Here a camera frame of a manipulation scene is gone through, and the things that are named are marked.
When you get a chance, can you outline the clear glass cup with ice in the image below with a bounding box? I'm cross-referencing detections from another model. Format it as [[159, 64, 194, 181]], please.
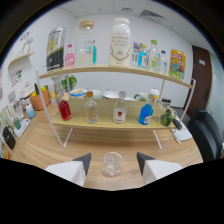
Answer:
[[99, 151, 124, 178]]

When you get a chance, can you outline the green cup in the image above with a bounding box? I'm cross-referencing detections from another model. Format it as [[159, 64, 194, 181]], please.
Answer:
[[13, 116, 22, 131]]

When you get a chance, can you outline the clear bottle with red label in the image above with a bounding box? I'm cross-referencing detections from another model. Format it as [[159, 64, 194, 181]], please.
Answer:
[[112, 90, 128, 125]]

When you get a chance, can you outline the white tray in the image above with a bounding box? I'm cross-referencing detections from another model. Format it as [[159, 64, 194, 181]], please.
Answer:
[[13, 118, 32, 139]]

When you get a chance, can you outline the small pink bottle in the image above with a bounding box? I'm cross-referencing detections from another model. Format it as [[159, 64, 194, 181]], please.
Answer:
[[64, 43, 76, 69]]

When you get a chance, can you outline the brown door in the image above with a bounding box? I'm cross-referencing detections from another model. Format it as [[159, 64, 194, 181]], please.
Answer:
[[184, 45, 213, 118]]

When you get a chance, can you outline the clear bottle with green cap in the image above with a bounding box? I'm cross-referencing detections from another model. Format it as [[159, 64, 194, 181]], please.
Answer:
[[147, 39, 161, 73]]

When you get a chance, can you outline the red liquid glass bottle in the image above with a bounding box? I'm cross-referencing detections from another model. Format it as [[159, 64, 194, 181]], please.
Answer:
[[57, 90, 73, 122]]

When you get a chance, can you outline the black kettle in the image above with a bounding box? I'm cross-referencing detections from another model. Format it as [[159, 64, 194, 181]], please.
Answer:
[[2, 125, 17, 150]]

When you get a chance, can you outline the large yellow printed can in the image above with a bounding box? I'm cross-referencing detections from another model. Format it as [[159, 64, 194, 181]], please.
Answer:
[[168, 49, 187, 80]]

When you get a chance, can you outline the large black yellow can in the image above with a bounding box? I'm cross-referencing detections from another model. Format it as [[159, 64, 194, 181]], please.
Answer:
[[45, 27, 67, 72]]

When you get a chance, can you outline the teal bottle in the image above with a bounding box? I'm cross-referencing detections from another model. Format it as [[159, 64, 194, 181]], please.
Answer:
[[92, 39, 98, 65]]

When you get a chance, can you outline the blue liquid bottle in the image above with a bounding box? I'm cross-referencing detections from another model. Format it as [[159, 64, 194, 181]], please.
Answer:
[[137, 94, 155, 126]]

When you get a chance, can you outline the blue white tub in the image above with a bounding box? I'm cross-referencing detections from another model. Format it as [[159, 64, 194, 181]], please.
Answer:
[[69, 88, 88, 100]]

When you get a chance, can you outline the blue white drink carton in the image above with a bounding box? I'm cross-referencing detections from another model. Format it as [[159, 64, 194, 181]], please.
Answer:
[[138, 44, 148, 69]]

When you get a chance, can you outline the white milk bottle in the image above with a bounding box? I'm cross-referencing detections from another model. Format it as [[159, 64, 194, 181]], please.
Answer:
[[108, 17, 133, 67]]

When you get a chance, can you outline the orange basket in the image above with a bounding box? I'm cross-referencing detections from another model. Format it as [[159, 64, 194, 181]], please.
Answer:
[[29, 88, 52, 112]]

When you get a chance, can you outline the black chair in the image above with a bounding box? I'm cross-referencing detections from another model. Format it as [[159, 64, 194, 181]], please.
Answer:
[[186, 109, 224, 163]]

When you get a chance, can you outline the small clear water bottle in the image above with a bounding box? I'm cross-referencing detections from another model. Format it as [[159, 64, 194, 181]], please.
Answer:
[[159, 50, 169, 75]]

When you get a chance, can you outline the green potted plant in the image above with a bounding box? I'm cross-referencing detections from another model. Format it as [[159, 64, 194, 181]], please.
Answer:
[[60, 74, 78, 93]]

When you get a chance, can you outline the white and blue cup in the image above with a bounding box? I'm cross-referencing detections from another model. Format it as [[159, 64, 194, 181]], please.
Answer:
[[25, 103, 36, 119]]

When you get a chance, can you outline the white frame wooden shelf rack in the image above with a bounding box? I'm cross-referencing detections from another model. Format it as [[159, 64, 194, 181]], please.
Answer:
[[35, 64, 197, 151]]

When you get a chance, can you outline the wooden wall shelf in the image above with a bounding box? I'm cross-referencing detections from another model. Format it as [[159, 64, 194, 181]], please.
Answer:
[[8, 49, 36, 66]]

